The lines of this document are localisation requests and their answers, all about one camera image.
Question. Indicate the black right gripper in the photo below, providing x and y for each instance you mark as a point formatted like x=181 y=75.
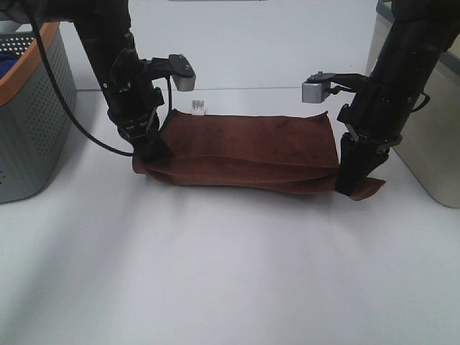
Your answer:
x=366 y=145

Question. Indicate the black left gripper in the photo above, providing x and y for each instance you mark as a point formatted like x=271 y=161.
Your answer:
x=141 y=128

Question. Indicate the brown towel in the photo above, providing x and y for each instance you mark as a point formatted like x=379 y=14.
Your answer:
x=281 y=153

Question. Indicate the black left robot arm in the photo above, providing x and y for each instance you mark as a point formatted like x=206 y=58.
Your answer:
x=125 y=79

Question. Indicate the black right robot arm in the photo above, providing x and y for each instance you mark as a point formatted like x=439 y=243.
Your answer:
x=421 y=32

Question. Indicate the white towel label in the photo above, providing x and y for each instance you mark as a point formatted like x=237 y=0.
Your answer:
x=198 y=107

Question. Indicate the blue towel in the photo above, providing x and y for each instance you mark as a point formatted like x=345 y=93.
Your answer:
x=7 y=61

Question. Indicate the beige basket with grey rim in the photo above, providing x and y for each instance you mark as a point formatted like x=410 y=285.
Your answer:
x=430 y=138

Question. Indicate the grey basket with orange rim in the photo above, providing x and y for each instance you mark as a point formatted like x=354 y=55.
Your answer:
x=34 y=126

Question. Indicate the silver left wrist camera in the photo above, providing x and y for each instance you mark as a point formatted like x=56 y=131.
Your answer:
x=177 y=67

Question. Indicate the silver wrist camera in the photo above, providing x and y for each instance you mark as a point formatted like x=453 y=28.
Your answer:
x=177 y=67
x=317 y=88

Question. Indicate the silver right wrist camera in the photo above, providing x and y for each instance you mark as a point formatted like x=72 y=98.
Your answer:
x=317 y=88

